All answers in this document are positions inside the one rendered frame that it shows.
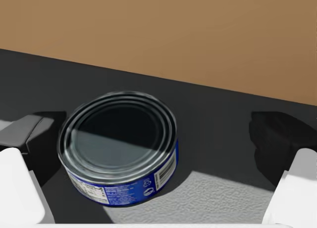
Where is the blue flat can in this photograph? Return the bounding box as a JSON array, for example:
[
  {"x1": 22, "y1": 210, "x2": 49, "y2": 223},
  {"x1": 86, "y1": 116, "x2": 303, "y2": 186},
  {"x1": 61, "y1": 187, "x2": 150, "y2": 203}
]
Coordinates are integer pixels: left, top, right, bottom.
[{"x1": 57, "y1": 90, "x2": 179, "y2": 209}]

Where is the tall board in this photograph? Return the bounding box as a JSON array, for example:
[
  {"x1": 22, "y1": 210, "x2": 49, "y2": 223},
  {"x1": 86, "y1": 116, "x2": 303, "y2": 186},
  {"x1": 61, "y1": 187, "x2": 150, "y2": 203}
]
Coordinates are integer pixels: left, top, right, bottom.
[{"x1": 0, "y1": 0, "x2": 317, "y2": 107}]

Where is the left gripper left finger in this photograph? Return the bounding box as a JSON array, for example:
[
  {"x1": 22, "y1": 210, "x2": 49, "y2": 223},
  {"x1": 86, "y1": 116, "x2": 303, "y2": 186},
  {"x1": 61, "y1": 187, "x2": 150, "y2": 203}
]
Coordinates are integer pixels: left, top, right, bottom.
[{"x1": 0, "y1": 111, "x2": 67, "y2": 225}]

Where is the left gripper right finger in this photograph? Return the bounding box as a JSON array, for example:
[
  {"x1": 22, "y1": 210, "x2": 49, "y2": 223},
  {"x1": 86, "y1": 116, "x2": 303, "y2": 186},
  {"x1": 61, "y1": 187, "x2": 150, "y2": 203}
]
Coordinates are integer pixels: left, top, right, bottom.
[{"x1": 249, "y1": 111, "x2": 317, "y2": 225}]

